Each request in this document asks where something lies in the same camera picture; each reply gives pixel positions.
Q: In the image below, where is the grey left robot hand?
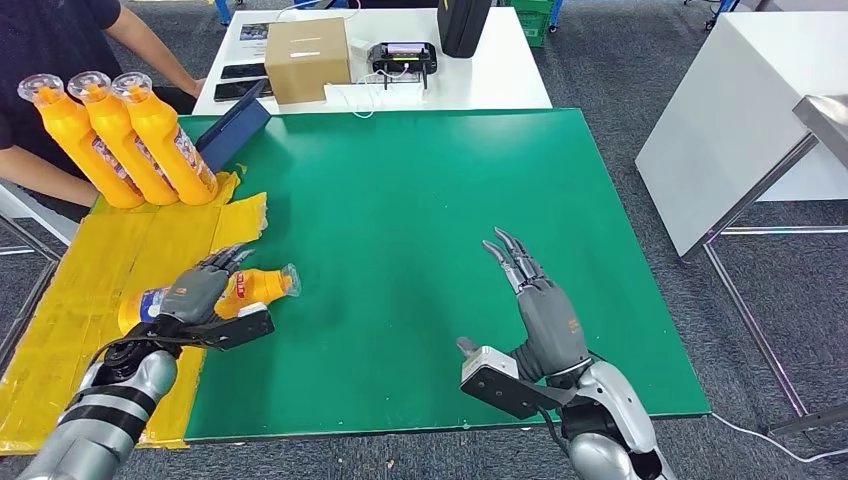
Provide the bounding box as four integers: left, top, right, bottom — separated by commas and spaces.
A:
158, 243, 256, 327

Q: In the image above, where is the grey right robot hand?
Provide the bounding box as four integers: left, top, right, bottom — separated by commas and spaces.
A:
455, 227, 593, 382

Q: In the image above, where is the orange bottle with clear cap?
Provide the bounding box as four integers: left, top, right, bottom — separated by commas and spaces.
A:
66, 70, 181, 207
17, 72, 146, 211
117, 262, 303, 337
110, 70, 220, 207

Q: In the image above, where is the yellow taped sheet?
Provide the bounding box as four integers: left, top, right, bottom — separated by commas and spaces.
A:
0, 170, 270, 457

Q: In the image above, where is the dark blue box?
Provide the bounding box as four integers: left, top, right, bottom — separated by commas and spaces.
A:
195, 79, 273, 174

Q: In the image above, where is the white chair seat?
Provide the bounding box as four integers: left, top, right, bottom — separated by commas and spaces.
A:
0, 178, 81, 248

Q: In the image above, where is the green table mat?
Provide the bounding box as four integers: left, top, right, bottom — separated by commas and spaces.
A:
178, 107, 711, 442

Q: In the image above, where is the black smartphone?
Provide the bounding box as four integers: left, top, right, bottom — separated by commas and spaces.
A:
220, 62, 270, 81
213, 78, 273, 103

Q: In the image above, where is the brown cardboard box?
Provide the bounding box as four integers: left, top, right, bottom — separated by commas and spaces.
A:
264, 17, 352, 106

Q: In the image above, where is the large white side table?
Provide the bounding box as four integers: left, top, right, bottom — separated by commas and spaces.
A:
634, 11, 848, 260

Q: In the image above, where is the white flat box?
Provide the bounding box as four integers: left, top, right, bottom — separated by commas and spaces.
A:
323, 81, 427, 107

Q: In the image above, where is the person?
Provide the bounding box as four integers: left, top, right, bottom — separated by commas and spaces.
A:
0, 0, 208, 220

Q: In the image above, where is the green plastic crate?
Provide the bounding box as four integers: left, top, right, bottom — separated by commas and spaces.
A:
500, 0, 551, 49

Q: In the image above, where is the black controller with screen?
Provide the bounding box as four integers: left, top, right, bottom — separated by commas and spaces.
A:
368, 41, 440, 91

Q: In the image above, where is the black zip case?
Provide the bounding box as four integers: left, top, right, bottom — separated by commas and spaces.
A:
437, 0, 495, 60

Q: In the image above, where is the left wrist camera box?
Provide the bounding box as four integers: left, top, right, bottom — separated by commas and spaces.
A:
198, 303, 276, 351

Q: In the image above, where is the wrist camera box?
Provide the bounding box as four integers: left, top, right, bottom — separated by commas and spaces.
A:
198, 303, 276, 351
458, 344, 578, 421

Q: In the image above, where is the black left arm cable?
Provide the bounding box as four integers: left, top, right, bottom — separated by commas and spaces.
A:
66, 334, 200, 409

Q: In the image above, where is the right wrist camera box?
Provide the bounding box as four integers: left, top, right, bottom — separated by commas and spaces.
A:
458, 344, 578, 421

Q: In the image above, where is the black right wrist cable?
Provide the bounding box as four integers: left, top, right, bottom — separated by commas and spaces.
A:
539, 407, 571, 458

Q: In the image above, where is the white cable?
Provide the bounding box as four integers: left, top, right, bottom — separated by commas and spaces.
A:
274, 0, 362, 22
334, 66, 412, 121
708, 410, 848, 464

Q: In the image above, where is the steel frame table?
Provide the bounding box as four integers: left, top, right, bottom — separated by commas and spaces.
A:
680, 93, 848, 439

